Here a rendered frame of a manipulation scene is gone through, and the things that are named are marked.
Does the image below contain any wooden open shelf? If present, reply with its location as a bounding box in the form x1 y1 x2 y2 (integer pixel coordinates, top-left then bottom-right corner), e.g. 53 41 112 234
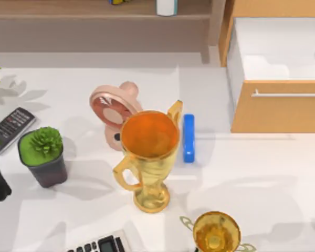
0 0 226 64

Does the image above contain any pink desk fan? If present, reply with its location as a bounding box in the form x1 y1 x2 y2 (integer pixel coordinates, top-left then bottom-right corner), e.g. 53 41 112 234
89 81 144 151

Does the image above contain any green plant in grey pot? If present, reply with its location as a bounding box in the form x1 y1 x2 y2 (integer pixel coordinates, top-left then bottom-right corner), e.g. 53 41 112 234
17 127 68 188

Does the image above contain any white calculator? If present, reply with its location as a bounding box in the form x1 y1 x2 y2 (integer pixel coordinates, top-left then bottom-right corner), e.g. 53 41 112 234
67 229 134 252

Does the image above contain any pale wooden drawer front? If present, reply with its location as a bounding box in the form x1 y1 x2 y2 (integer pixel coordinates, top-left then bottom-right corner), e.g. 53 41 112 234
230 80 315 134

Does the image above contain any small gold trophy cup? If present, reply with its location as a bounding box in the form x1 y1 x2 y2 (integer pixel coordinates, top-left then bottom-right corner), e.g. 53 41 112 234
180 211 257 252

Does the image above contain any large gold trophy cup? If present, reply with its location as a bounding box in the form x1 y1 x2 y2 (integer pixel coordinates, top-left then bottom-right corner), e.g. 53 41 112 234
113 100 184 214

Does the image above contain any wooden cupboard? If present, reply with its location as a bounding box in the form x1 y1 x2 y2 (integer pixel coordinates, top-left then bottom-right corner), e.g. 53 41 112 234
218 0 315 68

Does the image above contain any blue stapler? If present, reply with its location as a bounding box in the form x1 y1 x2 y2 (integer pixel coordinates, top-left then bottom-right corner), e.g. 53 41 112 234
183 113 196 163

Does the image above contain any black remote control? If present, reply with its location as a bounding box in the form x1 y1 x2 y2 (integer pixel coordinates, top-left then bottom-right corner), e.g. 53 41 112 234
0 107 37 155

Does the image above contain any white drawer inside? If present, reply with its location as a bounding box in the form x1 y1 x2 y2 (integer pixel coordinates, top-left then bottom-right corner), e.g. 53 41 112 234
226 17 315 106

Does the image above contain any long metal drawer handle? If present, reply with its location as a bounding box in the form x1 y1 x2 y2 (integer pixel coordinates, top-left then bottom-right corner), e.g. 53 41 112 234
250 89 315 98

